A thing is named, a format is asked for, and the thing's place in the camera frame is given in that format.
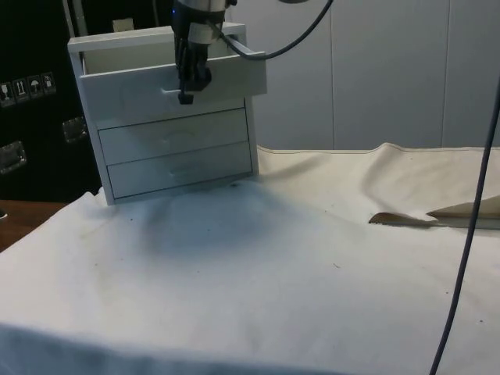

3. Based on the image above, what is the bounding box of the black cable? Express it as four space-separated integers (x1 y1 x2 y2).
428 73 500 375
205 0 335 61

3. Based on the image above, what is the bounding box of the white chest of drawers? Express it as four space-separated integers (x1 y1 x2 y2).
66 22 260 207

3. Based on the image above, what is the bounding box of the white drawer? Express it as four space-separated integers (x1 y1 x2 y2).
80 33 268 128

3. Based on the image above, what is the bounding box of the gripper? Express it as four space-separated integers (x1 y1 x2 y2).
173 2 228 106

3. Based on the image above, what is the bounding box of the black cabinet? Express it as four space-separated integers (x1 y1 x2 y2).
0 0 175 202

